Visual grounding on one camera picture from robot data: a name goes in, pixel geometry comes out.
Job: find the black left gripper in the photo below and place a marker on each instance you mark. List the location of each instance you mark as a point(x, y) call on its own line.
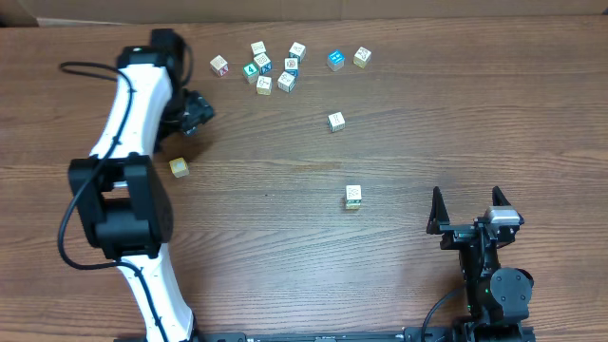
point(201, 111)

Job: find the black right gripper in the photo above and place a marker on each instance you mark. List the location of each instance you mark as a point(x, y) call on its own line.
point(457, 235)

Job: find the yellow letter C block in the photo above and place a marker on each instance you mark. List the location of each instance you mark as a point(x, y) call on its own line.
point(179, 167)

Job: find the wooden block green side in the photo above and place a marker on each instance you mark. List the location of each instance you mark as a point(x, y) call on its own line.
point(353, 193)

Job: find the wooden tower base block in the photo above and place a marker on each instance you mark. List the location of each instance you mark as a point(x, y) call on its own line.
point(352, 204)

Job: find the wooden block table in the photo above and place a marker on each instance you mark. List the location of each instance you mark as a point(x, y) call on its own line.
point(336, 122)

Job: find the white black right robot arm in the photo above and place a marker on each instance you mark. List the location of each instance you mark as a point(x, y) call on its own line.
point(497, 297)

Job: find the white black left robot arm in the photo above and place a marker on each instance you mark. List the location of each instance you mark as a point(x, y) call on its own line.
point(117, 193)

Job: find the wooden block red side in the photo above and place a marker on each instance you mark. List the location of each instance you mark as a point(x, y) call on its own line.
point(219, 65)

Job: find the green number four block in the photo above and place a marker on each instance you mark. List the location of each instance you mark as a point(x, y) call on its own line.
point(250, 72)

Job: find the wooden block yellow edge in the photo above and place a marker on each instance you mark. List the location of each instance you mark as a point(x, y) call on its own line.
point(264, 85)

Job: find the wooden block blue side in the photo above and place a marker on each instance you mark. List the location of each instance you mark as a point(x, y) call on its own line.
point(264, 63)

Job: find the wooden block top left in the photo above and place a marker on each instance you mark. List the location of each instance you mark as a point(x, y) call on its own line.
point(258, 48)

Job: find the wooden block black edge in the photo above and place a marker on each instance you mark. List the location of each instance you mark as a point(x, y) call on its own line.
point(286, 81)

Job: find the wooden block blue middle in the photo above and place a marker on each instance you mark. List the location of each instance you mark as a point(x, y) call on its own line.
point(291, 66)

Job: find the wooden block top middle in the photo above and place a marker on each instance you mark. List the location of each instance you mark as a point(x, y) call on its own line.
point(297, 51)

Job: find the blue top block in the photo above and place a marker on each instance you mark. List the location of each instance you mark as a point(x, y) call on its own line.
point(335, 60)

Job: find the wooden block far right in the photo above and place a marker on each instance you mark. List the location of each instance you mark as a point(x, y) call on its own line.
point(362, 57)

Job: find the cardboard strip at back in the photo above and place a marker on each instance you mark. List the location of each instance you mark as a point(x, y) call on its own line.
point(15, 13)

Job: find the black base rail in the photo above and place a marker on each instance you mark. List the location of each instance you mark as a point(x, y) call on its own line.
point(409, 334)

